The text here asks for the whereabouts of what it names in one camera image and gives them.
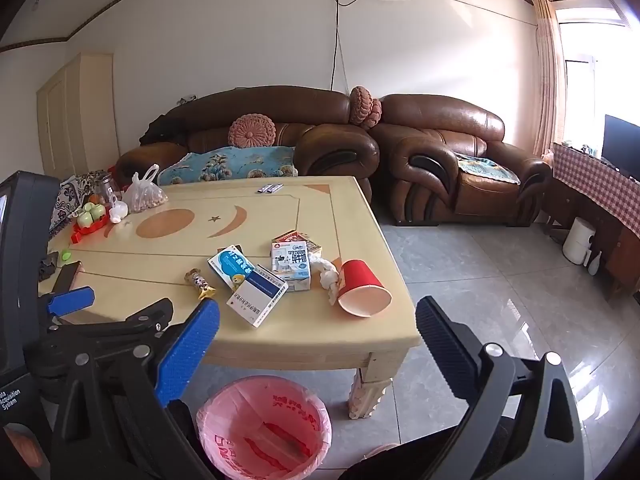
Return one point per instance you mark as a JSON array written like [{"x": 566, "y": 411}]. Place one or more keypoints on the person's right leg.
[{"x": 400, "y": 465}]

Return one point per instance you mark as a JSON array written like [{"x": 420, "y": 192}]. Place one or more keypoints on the blue medicine box with bear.
[{"x": 227, "y": 265}]

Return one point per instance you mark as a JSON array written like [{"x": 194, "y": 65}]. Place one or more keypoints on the light slipper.
[{"x": 382, "y": 451}]

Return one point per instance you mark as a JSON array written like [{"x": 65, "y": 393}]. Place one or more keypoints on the smartphone with pink case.
[{"x": 67, "y": 275}]

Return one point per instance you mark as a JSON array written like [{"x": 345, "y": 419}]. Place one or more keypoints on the window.
[{"x": 600, "y": 60}]

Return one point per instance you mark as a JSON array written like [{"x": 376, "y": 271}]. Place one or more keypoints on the bin with pink liner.
[{"x": 260, "y": 410}]

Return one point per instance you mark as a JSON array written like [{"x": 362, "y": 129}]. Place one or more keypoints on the cream coffee table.
[{"x": 310, "y": 200}]

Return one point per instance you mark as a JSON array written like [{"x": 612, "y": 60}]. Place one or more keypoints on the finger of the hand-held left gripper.
[
  {"x": 150, "y": 311},
  {"x": 70, "y": 301}
]

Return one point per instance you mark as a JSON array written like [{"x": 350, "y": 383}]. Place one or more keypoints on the wooden television cabinet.
[{"x": 615, "y": 250}]

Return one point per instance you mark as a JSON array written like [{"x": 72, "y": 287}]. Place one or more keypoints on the brown leather armchair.
[{"x": 450, "y": 125}]

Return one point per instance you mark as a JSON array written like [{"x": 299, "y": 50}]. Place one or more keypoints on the small white bottle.
[{"x": 594, "y": 264}]

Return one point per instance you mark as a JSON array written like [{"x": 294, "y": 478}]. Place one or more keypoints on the red checkered tablecloth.
[{"x": 590, "y": 175}]

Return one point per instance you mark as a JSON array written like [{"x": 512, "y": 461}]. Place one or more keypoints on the twisted white tissue paper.
[{"x": 325, "y": 272}]

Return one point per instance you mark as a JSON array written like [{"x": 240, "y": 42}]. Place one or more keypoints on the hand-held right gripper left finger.
[{"x": 190, "y": 345}]

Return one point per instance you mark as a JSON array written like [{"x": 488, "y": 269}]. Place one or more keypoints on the long brown leather sofa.
[{"x": 280, "y": 105}]

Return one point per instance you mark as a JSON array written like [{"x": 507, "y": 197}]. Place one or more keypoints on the glass jar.
[{"x": 106, "y": 189}]

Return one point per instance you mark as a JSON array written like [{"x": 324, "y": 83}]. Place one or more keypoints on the red paper cup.
[{"x": 360, "y": 285}]

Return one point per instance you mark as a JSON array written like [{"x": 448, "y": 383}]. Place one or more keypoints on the black television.
[{"x": 622, "y": 145}]

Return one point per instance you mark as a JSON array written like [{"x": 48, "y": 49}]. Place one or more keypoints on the white air fryer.
[{"x": 578, "y": 240}]

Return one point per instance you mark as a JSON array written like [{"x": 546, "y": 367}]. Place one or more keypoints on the gold brown candy wrapper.
[{"x": 200, "y": 284}]

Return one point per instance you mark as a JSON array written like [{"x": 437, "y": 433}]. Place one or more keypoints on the red plastic tray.
[{"x": 90, "y": 230}]

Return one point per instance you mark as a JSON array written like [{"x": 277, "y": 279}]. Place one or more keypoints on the pink curtain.
[{"x": 547, "y": 75}]

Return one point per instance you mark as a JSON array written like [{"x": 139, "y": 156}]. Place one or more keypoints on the dark crumpled cloth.
[{"x": 47, "y": 267}]

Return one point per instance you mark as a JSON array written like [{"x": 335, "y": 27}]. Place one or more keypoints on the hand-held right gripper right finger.
[{"x": 445, "y": 345}]

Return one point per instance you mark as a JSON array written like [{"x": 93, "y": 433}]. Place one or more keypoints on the black and white floral bedspread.
[{"x": 65, "y": 200}]

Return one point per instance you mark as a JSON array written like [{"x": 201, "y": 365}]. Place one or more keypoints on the blue armchair seat cover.
[{"x": 485, "y": 167}]

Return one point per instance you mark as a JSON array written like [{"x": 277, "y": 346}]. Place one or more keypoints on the green cup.
[
  {"x": 97, "y": 211},
  {"x": 86, "y": 220}
]

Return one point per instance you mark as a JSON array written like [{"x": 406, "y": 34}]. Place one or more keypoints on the plastic bag of nuts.
[{"x": 145, "y": 195}]

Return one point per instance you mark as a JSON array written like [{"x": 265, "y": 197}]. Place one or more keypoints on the red card box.
[{"x": 300, "y": 237}]

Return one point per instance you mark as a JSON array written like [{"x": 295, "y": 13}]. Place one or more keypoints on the blue floral cushion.
[{"x": 225, "y": 165}]

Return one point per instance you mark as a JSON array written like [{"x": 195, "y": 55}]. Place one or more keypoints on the pink round knitted cushion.
[
  {"x": 252, "y": 131},
  {"x": 359, "y": 105},
  {"x": 376, "y": 112}
]

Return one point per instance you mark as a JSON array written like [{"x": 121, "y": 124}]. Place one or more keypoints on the white and blue medicine box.
[{"x": 257, "y": 295}]

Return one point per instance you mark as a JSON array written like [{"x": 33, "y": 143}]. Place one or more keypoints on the white milk carton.
[{"x": 290, "y": 265}]

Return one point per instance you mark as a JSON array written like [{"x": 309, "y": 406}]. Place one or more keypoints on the small white plastic bag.
[{"x": 118, "y": 212}]

